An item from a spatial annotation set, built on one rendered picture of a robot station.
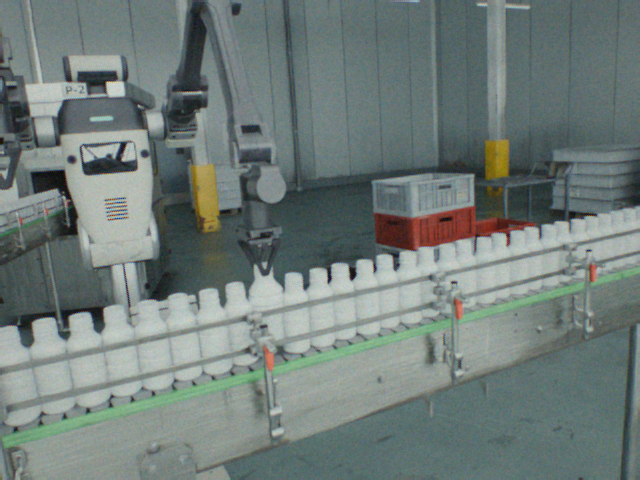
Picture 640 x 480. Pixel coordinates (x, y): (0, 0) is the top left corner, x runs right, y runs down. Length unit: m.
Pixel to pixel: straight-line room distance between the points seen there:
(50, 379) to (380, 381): 0.67
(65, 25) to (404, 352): 12.48
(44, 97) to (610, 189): 6.79
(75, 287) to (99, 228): 3.35
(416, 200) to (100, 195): 2.27
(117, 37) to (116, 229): 11.84
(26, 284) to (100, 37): 8.99
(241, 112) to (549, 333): 1.00
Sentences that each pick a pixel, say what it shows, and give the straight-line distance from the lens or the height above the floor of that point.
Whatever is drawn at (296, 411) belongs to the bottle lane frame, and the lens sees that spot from 1.13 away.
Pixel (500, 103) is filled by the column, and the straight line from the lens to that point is 11.35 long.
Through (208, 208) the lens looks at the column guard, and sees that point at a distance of 8.72.
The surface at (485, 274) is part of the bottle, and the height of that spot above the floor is 1.08.
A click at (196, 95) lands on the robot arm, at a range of 1.51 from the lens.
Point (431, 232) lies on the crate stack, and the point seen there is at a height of 0.76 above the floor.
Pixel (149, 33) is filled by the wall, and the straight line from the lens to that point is 13.42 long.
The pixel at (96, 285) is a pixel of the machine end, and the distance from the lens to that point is 4.83.
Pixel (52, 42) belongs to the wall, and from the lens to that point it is 13.19.
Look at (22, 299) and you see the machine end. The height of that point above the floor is 0.26.
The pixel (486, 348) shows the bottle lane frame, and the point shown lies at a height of 0.90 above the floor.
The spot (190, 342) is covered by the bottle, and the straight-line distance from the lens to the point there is 1.03.
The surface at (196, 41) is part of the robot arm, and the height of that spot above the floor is 1.69.
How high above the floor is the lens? 1.45
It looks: 12 degrees down
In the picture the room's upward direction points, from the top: 4 degrees counter-clockwise
